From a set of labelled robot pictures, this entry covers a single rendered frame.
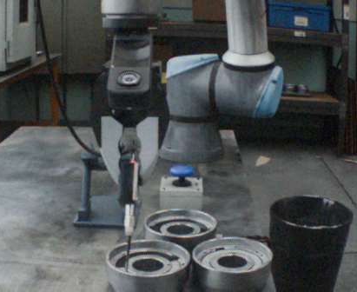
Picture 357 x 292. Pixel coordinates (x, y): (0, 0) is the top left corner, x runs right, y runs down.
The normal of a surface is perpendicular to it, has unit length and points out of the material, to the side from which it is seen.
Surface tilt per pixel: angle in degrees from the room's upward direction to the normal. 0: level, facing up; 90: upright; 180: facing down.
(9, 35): 90
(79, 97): 90
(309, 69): 90
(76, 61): 90
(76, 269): 0
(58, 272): 0
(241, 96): 102
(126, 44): 32
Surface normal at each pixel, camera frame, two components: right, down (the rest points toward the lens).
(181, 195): -0.09, 0.28
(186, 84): -0.41, 0.22
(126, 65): -0.03, -0.67
